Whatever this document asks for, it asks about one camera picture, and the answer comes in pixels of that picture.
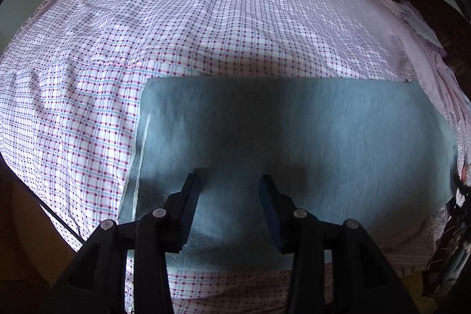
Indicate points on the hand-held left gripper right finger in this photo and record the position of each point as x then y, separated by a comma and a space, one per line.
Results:
270, 203

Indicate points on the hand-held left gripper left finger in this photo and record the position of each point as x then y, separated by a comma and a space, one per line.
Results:
191, 200

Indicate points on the light blue pants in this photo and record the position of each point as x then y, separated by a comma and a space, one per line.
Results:
294, 130

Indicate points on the colourful printed cloth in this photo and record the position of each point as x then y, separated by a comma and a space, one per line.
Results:
450, 244

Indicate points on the pink checked bed sheet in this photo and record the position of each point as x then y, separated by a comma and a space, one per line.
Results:
220, 12

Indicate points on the pink checked quilt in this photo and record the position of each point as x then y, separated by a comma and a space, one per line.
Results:
445, 89

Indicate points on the purple frilled pillow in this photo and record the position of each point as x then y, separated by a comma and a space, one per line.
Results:
419, 19

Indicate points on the dark wooden headboard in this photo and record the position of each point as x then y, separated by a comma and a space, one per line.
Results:
445, 27

